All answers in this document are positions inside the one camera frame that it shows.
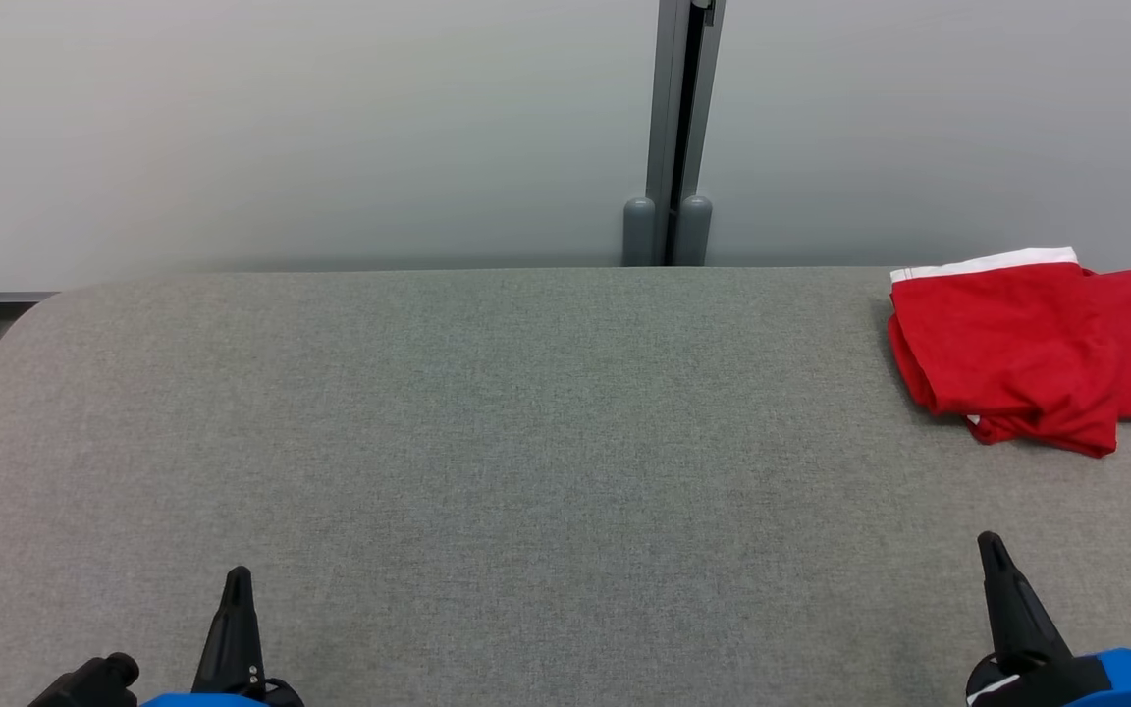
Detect red shorts with white trim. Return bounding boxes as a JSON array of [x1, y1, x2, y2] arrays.
[[888, 247, 1122, 459]]

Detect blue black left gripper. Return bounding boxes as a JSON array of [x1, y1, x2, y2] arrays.
[[138, 567, 306, 707]]

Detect grey partition post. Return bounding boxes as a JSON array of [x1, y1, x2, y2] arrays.
[[621, 0, 727, 268]]

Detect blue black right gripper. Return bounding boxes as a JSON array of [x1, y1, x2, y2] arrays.
[[966, 532, 1131, 707]]

